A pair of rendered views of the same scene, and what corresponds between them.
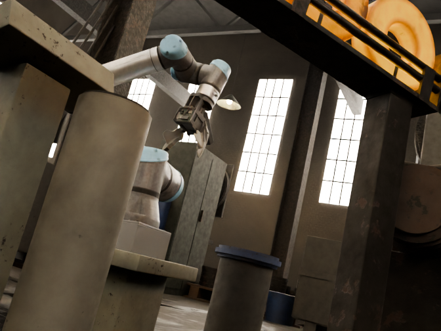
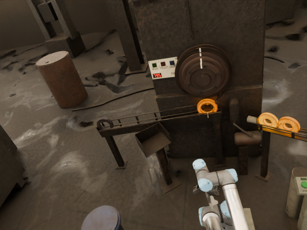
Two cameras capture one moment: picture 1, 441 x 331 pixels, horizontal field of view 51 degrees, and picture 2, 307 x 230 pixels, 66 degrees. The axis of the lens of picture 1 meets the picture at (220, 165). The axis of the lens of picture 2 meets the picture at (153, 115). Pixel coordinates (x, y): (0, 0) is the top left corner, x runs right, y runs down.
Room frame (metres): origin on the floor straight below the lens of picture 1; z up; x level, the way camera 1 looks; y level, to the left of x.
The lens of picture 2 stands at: (1.79, 0.99, 2.08)
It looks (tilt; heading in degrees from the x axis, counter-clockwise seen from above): 35 degrees down; 259
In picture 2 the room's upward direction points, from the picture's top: 16 degrees counter-clockwise
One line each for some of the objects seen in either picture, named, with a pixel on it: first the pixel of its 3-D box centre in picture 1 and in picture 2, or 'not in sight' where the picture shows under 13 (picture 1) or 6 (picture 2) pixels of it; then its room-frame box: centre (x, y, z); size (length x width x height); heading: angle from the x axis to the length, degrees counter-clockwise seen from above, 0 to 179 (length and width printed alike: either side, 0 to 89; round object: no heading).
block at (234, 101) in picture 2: not in sight; (234, 111); (0.76, -0.53, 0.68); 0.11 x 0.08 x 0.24; 60
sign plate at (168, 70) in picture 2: not in sight; (164, 68); (1.21, -0.90, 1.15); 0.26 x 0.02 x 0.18; 150
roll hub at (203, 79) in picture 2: not in sight; (203, 78); (1.02, -0.55, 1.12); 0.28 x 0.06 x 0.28; 150
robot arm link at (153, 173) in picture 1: (146, 169); (229, 211); (1.33, 0.21, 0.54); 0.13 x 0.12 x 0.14; 162
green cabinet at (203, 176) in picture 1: (180, 219); not in sight; (4.85, 0.28, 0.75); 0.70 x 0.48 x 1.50; 150
